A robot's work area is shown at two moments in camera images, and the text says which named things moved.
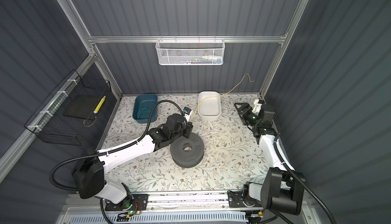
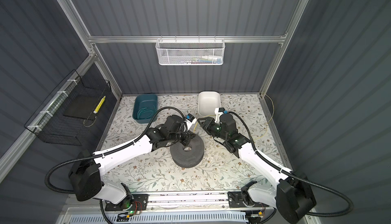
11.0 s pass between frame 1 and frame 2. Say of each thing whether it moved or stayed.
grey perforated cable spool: stayed
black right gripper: moved
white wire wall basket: stayed
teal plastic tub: stayed
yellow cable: moved
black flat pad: stayed
